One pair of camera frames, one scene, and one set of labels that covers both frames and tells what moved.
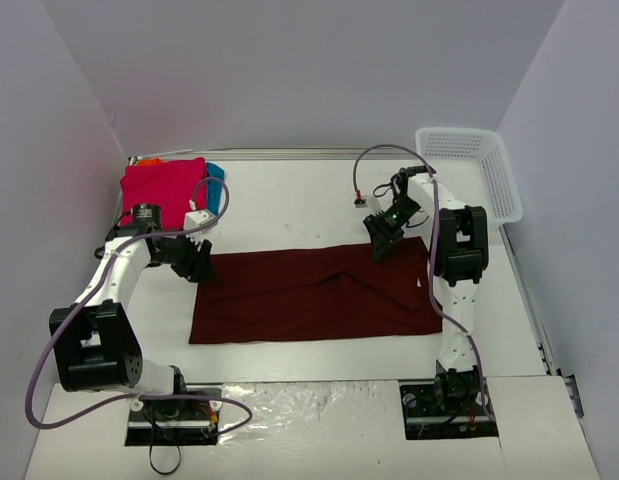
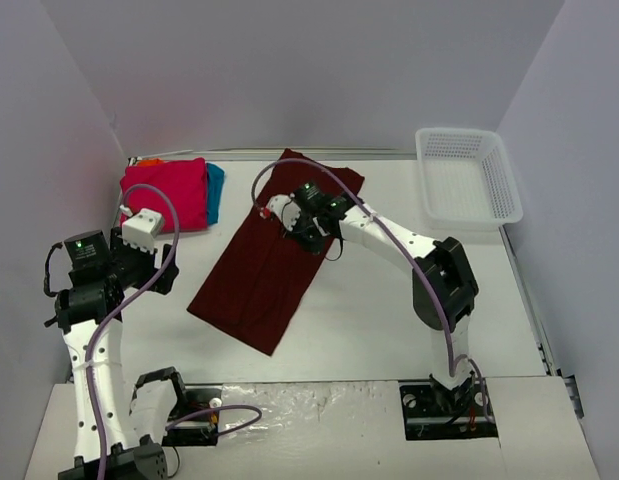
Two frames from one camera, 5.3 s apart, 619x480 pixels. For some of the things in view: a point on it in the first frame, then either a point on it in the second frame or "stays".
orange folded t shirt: x=149 y=161 stays
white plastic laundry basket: x=470 y=165 stays
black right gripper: x=385 y=230 to x=299 y=230
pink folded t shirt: x=178 y=187 stays
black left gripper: x=197 y=261 to x=156 y=267
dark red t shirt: x=314 y=293 to x=260 y=281
